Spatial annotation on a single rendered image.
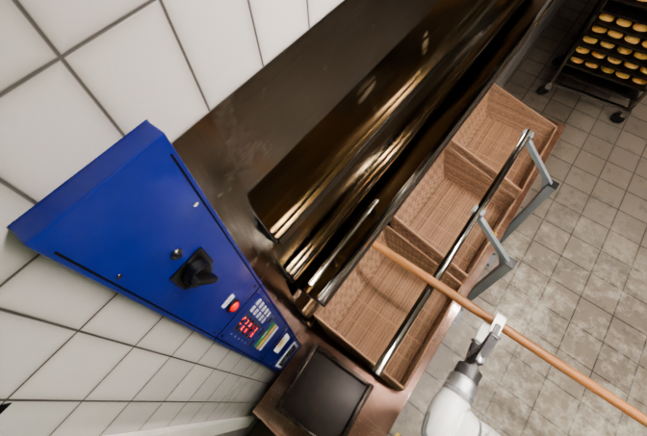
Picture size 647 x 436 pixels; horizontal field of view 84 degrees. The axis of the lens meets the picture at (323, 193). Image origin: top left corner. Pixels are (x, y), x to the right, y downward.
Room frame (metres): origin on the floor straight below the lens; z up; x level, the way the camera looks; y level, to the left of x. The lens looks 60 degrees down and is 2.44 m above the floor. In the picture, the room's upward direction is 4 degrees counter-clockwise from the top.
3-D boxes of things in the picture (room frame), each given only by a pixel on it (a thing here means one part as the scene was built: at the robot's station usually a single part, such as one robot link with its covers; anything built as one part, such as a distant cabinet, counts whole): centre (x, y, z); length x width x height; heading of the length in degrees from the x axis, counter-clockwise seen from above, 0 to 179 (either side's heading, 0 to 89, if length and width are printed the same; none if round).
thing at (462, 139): (1.28, -1.07, 0.72); 0.56 x 0.49 x 0.28; 140
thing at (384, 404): (0.73, -0.60, 0.29); 2.42 x 0.56 x 0.58; 138
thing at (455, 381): (0.02, -0.37, 1.19); 0.09 x 0.06 x 0.09; 49
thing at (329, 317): (0.39, -0.27, 0.72); 0.56 x 0.49 x 0.28; 139
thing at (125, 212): (0.84, 0.93, 1.08); 1.93 x 0.16 x 2.15; 48
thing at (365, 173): (1.00, -0.46, 1.54); 1.79 x 0.11 x 0.19; 138
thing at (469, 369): (0.07, -0.42, 1.19); 0.09 x 0.07 x 0.08; 139
